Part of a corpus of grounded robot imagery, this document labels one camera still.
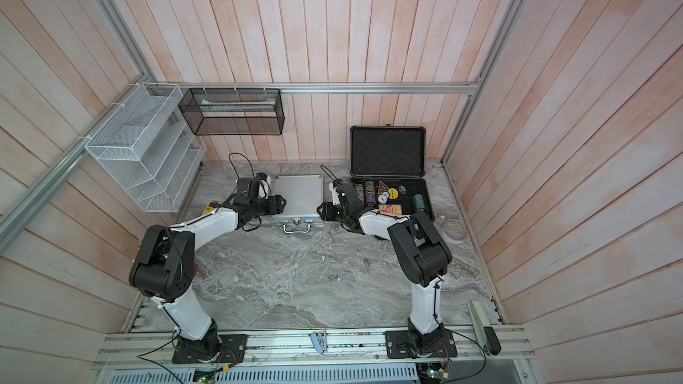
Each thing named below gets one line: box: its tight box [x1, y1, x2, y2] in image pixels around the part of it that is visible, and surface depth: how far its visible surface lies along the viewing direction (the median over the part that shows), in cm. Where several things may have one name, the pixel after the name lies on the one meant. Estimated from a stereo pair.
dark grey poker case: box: [349, 124, 435, 218], surface depth 110 cm
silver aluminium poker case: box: [272, 174, 323, 234], surface depth 100 cm
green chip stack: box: [412, 193, 426, 212], surface depth 105 cm
